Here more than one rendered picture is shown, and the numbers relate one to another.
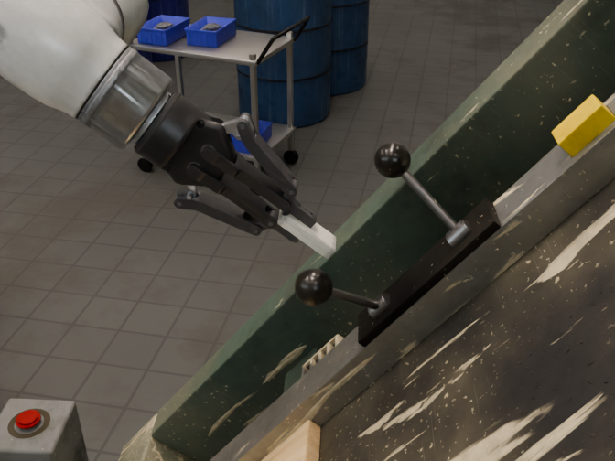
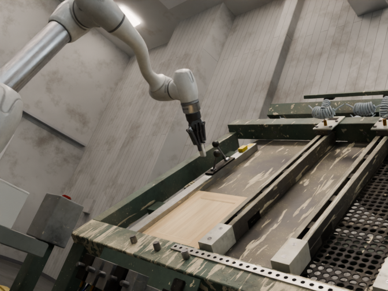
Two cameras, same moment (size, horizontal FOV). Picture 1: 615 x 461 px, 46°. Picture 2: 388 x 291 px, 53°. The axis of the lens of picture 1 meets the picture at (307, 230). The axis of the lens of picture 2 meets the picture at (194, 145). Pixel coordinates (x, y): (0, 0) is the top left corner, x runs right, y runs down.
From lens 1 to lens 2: 1.85 m
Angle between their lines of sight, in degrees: 68
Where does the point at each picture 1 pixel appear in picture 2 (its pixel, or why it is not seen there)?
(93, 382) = not seen: outside the picture
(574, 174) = (243, 154)
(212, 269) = not seen: outside the picture
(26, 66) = (193, 88)
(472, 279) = (229, 167)
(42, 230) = not seen: outside the picture
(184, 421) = (113, 217)
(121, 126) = (197, 108)
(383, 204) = (183, 165)
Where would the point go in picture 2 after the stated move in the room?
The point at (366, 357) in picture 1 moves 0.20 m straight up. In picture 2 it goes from (212, 178) to (224, 142)
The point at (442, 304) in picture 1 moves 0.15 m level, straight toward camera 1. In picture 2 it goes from (224, 171) to (246, 170)
